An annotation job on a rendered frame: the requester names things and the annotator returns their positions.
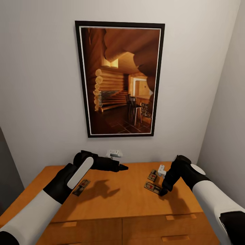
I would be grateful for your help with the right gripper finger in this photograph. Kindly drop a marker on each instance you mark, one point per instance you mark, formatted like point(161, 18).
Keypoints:
point(163, 191)

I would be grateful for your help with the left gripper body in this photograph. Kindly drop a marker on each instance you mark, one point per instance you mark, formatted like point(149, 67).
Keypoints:
point(110, 165)

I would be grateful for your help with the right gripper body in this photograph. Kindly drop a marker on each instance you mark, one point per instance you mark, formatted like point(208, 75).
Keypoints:
point(169, 181)

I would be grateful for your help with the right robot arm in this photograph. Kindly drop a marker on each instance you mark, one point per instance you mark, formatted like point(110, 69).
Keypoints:
point(226, 217)

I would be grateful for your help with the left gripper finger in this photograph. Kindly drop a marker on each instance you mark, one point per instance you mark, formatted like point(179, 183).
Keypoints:
point(122, 167)

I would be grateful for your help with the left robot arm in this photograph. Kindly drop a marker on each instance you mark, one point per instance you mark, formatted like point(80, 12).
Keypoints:
point(29, 224)

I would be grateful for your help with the mousetrap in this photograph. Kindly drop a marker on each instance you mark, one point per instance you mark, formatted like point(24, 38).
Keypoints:
point(79, 189)
point(153, 175)
point(152, 187)

